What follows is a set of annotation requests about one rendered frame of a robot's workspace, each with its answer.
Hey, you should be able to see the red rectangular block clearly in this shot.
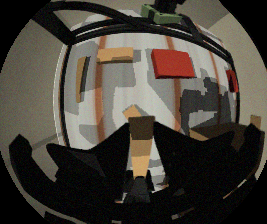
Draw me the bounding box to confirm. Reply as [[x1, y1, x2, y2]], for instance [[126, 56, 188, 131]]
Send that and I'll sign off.
[[226, 70, 238, 92], [151, 49, 195, 79]]

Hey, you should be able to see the tan wooden rail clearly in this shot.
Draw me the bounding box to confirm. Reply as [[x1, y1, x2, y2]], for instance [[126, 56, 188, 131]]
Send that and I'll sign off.
[[223, 115, 262, 199]]

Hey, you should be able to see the tan wooden wedge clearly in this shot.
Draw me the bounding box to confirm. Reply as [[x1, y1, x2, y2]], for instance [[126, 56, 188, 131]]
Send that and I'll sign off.
[[128, 116, 155, 180], [76, 56, 87, 99]]

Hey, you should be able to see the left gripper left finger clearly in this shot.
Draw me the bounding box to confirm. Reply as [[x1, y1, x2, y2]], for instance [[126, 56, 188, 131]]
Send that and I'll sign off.
[[46, 123, 130, 201]]

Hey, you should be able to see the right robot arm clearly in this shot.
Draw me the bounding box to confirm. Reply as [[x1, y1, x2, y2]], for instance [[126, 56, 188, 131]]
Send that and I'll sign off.
[[153, 187, 176, 201]]

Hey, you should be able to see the tan wooden block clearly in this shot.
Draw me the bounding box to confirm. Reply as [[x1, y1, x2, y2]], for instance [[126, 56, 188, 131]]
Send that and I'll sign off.
[[96, 47, 133, 65], [124, 107, 141, 120]]

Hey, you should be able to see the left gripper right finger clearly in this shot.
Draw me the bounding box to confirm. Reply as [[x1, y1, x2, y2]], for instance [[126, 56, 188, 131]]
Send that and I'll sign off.
[[153, 121, 235, 196]]

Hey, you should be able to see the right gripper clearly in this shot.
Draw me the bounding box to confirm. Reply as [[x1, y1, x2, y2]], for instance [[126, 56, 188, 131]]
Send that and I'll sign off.
[[121, 170, 158, 224]]

